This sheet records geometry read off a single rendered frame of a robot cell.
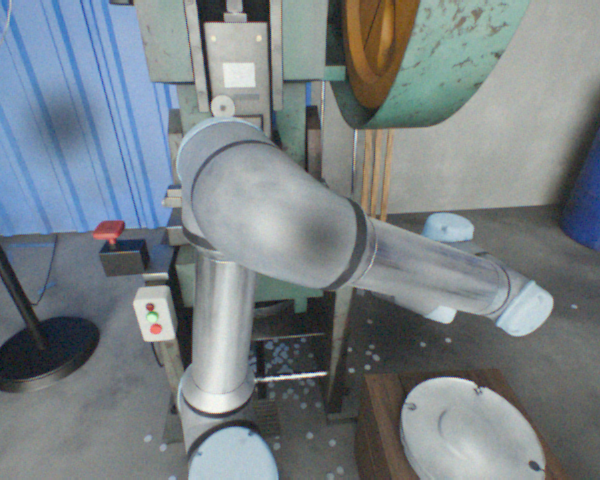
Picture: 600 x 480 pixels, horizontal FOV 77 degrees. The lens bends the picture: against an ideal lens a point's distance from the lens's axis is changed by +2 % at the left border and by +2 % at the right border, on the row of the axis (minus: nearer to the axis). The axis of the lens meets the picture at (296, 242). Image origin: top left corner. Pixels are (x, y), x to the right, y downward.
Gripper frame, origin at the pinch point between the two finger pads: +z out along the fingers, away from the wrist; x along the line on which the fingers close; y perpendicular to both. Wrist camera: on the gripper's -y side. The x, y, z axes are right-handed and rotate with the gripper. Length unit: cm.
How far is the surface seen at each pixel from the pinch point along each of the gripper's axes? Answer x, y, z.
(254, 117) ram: -19.7, -13.7, 21.1
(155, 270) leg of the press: 14.3, 14.1, 31.6
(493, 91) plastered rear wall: -3, -201, -15
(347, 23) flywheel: -38, -61, 20
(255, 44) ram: -35.0, -16.6, 22.8
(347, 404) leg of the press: 73, -18, -15
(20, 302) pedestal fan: 55, 23, 101
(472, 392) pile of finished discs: 35, -13, -46
